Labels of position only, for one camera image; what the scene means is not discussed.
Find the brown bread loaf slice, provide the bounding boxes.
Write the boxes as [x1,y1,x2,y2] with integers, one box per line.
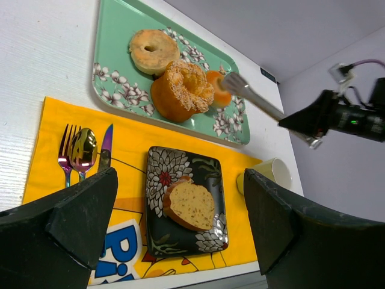
[163,176,215,231]

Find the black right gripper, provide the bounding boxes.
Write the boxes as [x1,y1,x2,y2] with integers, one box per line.
[278,89,366,139]

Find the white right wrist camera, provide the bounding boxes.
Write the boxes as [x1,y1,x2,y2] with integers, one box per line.
[328,63,354,87]

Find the sugared twisted ring bread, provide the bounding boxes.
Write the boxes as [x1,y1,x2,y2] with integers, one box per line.
[150,60,214,123]

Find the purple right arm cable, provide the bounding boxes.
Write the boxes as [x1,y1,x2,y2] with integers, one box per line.
[351,58,385,69]

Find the yellow cartoon placemat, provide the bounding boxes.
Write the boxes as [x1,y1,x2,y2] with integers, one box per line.
[23,97,257,288]

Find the right blue table label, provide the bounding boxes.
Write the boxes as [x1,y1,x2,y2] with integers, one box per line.
[260,67,277,83]

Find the green floral tray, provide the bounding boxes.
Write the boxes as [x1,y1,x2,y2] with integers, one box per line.
[92,1,250,145]

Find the plain pale bagel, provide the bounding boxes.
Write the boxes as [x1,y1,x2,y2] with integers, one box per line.
[129,29,180,76]

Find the iridescent knife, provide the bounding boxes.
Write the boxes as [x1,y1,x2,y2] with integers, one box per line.
[97,124,114,172]

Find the pale yellow mug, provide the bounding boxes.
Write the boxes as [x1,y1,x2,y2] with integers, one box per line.
[249,158,292,189]

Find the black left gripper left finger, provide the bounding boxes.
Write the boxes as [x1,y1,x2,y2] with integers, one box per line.
[1,167,118,288]

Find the iridescent spoon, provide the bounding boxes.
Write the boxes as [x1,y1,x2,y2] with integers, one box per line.
[68,128,97,182]

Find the small glazed orange donut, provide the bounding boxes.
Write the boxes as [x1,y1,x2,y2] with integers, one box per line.
[206,70,232,108]

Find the black floral square plate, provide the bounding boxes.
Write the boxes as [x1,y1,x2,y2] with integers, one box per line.
[145,146,229,257]

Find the metal serving tongs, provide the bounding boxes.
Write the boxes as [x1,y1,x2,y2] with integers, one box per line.
[221,72,322,149]

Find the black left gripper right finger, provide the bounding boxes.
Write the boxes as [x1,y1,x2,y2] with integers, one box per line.
[244,169,384,288]

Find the iridescent fork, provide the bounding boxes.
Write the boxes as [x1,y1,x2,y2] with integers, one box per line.
[58,124,82,188]

